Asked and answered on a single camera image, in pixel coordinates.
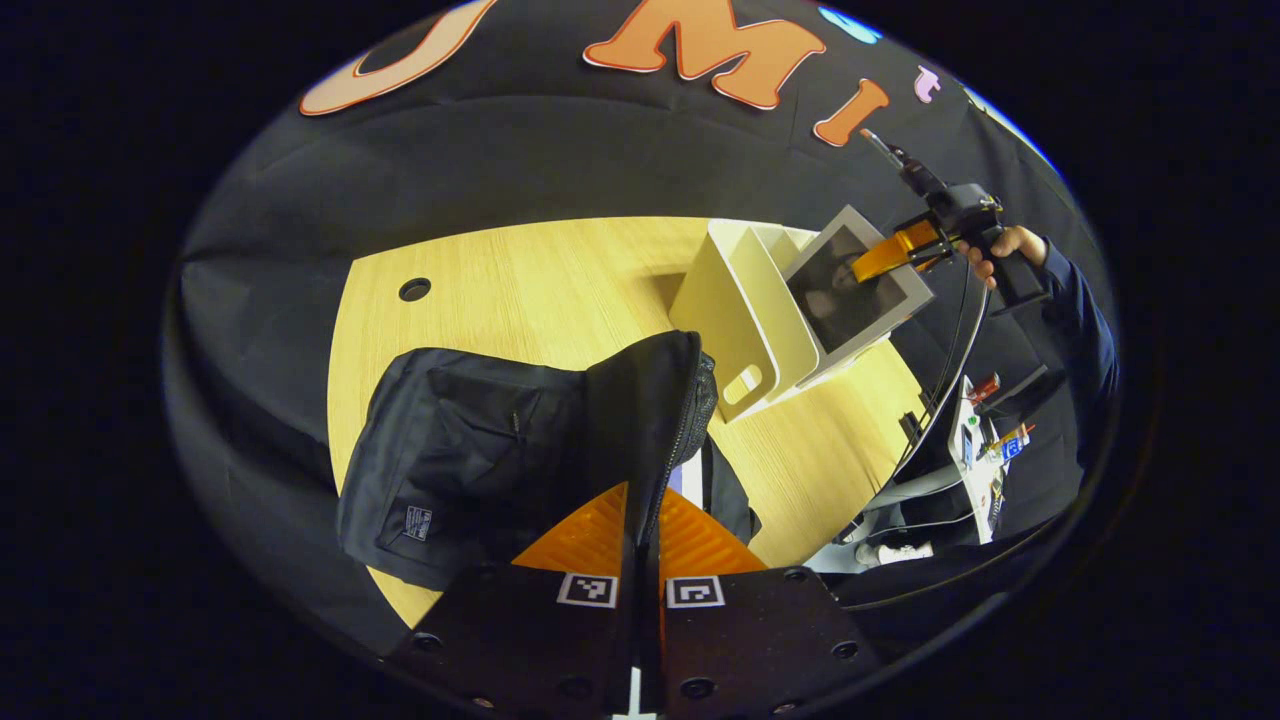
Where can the white cluttered side desk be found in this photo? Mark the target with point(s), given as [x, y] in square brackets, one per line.
[980, 500]

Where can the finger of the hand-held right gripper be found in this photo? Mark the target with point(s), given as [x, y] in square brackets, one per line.
[900, 248]

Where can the black monitor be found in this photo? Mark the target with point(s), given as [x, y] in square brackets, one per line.
[1020, 390]

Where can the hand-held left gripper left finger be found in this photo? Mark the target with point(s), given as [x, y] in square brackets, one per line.
[520, 630]

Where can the white bookshelf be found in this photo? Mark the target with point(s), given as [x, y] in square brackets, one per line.
[730, 310]

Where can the small red object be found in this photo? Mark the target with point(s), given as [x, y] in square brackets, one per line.
[985, 387]

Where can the small blue box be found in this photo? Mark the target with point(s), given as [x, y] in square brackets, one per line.
[1012, 448]

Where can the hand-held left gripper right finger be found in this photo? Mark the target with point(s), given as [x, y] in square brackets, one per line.
[760, 630]

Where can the white portrait cover book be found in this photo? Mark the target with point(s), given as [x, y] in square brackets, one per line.
[870, 320]

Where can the black schoolbag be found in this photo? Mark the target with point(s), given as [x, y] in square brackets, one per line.
[470, 450]

